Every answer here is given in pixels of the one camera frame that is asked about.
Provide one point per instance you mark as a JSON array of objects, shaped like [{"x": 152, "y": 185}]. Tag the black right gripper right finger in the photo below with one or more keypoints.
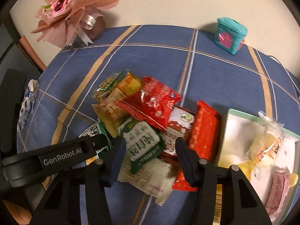
[{"x": 240, "y": 202}]

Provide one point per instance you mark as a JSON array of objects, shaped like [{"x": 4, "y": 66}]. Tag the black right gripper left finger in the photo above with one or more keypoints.
[{"x": 61, "y": 202}]

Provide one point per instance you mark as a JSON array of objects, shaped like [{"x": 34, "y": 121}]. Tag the yellow cake snack packet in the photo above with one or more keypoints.
[{"x": 218, "y": 205}]

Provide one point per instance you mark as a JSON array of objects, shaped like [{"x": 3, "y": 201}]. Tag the white beige snack packet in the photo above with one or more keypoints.
[{"x": 155, "y": 178}]

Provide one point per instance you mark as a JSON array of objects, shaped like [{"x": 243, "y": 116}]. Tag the green white snack packet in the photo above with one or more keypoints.
[{"x": 143, "y": 142}]

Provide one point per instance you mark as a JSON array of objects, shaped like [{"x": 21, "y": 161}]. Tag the red crinkled snack packet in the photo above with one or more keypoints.
[{"x": 153, "y": 103}]

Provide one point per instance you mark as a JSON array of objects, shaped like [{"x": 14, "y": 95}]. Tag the pink snack packet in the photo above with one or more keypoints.
[{"x": 277, "y": 193}]

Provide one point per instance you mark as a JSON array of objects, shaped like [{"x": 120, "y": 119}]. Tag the white tray green rim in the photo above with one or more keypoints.
[{"x": 237, "y": 134}]

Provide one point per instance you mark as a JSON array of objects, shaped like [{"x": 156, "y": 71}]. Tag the clear wrapped round pastry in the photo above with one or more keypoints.
[{"x": 265, "y": 147}]

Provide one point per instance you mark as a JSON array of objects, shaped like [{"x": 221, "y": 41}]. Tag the green white barcode packet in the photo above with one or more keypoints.
[{"x": 98, "y": 128}]

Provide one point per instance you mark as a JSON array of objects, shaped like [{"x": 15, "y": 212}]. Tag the orange red wafer packet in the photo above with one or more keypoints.
[{"x": 205, "y": 134}]

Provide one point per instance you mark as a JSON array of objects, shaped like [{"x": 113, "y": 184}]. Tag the red white snack packet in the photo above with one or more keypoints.
[{"x": 180, "y": 124}]

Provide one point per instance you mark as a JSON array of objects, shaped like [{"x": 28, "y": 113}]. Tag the tan biscuit snack packet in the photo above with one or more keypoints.
[{"x": 107, "y": 110}]

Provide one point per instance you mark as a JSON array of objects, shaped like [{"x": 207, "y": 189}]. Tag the green clear nut packet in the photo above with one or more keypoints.
[{"x": 110, "y": 83}]

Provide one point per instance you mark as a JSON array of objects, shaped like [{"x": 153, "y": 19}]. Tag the pink flower bouquet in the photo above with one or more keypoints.
[{"x": 72, "y": 22}]

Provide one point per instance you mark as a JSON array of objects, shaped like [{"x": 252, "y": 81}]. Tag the teal pink toy house box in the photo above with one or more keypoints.
[{"x": 230, "y": 35}]

